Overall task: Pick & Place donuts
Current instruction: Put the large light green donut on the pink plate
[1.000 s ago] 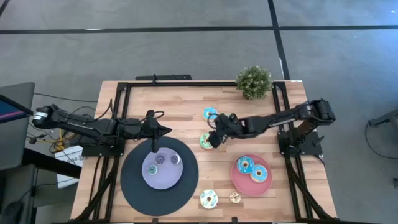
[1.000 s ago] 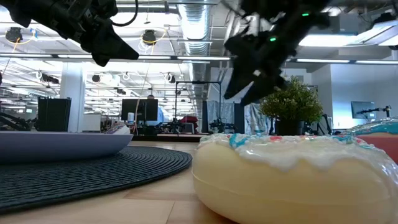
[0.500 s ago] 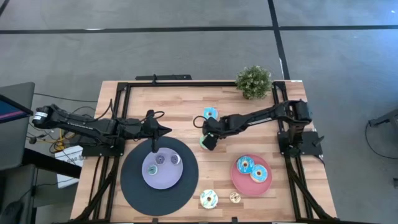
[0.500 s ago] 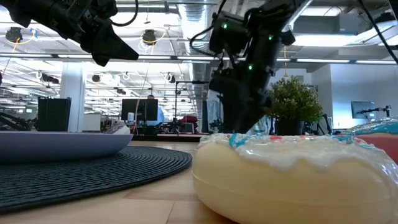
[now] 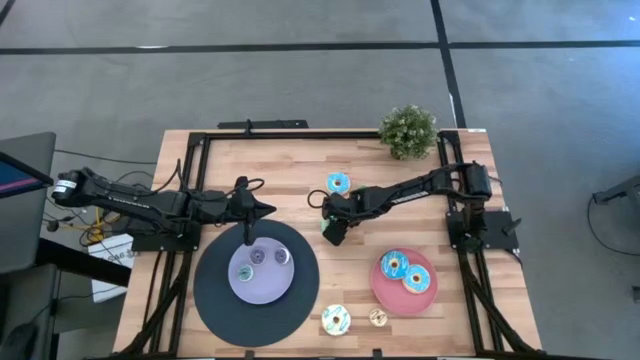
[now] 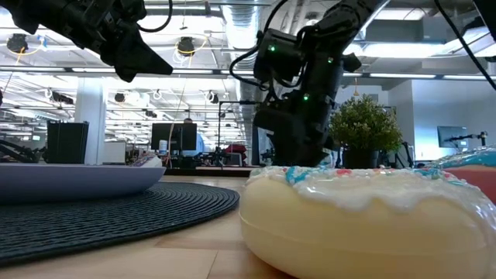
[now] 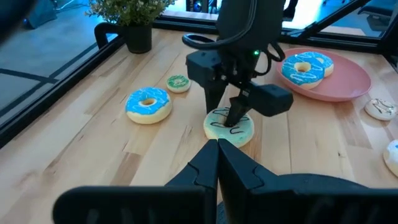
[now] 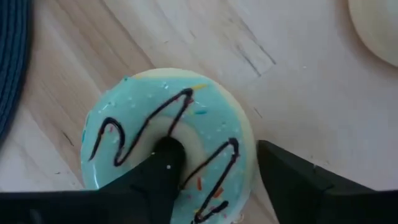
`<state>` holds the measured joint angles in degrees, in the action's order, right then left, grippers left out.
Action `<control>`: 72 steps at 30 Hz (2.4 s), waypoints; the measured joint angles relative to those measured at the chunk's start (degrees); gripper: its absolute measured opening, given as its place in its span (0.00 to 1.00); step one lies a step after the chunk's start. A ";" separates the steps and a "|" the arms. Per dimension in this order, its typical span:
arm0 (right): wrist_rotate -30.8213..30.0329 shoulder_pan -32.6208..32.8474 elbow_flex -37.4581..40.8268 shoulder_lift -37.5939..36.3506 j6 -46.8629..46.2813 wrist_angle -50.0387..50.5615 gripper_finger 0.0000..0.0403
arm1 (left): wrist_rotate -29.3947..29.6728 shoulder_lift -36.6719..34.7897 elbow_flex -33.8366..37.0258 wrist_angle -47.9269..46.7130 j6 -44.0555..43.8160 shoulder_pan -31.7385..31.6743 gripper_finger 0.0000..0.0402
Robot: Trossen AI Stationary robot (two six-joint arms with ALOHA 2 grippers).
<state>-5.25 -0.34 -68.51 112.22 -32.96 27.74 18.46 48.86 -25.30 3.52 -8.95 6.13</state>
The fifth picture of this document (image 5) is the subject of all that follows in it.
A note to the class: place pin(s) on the dark monitor with blue screen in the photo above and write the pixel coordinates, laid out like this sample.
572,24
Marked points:
15,180

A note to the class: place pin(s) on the black aluminium table frame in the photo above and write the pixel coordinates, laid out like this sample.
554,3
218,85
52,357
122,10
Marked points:
300,135

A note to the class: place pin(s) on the small white brown-drizzled donut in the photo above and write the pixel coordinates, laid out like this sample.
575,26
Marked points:
372,317

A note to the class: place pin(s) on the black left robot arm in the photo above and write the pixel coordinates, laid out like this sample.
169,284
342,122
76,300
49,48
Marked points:
140,202

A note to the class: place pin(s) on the lavender plate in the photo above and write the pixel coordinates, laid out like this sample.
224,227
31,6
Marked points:
270,285

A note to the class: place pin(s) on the small teal iced donut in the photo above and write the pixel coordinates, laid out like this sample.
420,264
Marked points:
240,272

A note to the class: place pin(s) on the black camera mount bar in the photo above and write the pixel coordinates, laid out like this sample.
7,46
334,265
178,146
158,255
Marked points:
260,124

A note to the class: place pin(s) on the small purple iced donut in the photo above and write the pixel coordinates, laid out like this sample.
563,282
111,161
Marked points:
253,256

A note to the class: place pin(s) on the large white iced donut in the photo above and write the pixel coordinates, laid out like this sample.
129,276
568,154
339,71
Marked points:
327,312

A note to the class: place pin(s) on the potted green plant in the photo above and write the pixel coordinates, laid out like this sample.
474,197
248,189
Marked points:
407,132

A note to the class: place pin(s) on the pink plate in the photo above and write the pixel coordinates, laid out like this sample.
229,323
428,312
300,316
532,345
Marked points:
395,300

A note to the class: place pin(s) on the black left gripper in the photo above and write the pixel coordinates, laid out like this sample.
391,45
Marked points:
242,206

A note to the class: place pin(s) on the dark round woven placemat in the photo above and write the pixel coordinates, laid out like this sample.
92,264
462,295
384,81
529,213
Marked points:
210,300

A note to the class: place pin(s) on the small pale lilac donut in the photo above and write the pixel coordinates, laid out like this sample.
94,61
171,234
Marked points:
277,256

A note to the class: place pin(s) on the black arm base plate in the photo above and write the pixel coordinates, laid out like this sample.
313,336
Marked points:
165,242
500,227

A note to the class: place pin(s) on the white printed paper sheet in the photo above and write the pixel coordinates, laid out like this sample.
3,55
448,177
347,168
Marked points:
110,255

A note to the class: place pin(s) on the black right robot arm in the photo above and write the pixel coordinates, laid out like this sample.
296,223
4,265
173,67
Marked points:
410,192

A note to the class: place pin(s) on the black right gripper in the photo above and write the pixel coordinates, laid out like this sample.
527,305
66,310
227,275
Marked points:
342,205

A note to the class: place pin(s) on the black desk beam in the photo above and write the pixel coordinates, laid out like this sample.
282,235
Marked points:
75,260

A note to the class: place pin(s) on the black stand leg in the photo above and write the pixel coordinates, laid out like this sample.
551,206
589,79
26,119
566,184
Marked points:
620,192

